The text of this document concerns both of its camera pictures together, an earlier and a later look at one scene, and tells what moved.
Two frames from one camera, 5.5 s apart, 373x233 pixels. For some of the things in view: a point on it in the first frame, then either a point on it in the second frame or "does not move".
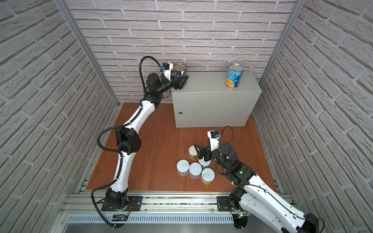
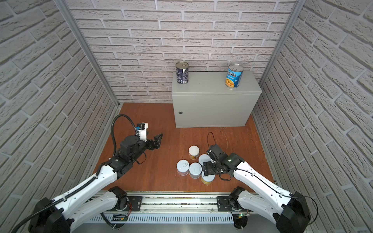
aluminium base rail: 153,203 does not move
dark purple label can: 179,71 does not move
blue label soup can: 234,75 does not move
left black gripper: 177,83 -> 151,143
